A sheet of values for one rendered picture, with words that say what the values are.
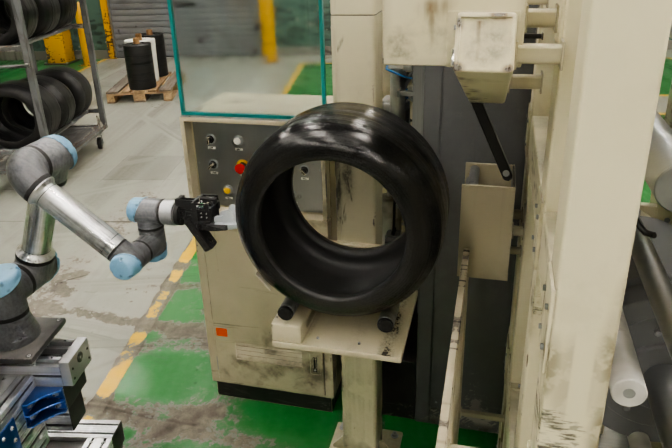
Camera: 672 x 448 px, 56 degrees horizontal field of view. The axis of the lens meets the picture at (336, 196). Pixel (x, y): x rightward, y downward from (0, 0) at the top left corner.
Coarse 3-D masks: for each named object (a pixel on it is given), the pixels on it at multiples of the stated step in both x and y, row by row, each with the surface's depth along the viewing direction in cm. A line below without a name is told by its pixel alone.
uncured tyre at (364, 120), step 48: (288, 144) 153; (336, 144) 149; (384, 144) 149; (240, 192) 163; (288, 192) 187; (432, 192) 152; (288, 240) 190; (432, 240) 154; (288, 288) 168; (336, 288) 183; (384, 288) 160
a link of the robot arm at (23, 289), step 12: (0, 264) 193; (12, 264) 193; (0, 276) 188; (12, 276) 188; (24, 276) 193; (0, 288) 185; (12, 288) 187; (24, 288) 192; (0, 300) 186; (12, 300) 188; (24, 300) 193; (0, 312) 188; (12, 312) 189
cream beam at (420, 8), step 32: (384, 0) 110; (416, 0) 109; (448, 0) 108; (480, 0) 106; (512, 0) 105; (384, 32) 112; (416, 32) 111; (448, 32) 109; (384, 64) 115; (416, 64) 113; (448, 64) 112
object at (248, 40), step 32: (192, 0) 212; (224, 0) 209; (256, 0) 207; (288, 0) 204; (320, 0) 201; (192, 32) 217; (224, 32) 214; (256, 32) 211; (288, 32) 208; (320, 32) 205; (192, 64) 221; (224, 64) 218; (256, 64) 215; (288, 64) 212; (320, 64) 210; (192, 96) 226; (224, 96) 223; (256, 96) 220; (288, 96) 217; (320, 96) 214
